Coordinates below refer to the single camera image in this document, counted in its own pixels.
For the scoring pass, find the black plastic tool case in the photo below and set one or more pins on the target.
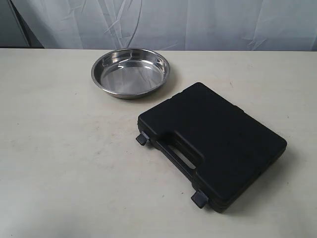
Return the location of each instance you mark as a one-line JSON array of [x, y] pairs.
[[219, 148]]

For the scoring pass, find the white wrinkled backdrop curtain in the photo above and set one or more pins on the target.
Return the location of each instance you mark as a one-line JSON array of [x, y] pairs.
[[186, 25]]

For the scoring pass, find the round stainless steel pan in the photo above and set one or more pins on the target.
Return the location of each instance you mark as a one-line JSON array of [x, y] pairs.
[[130, 73]]

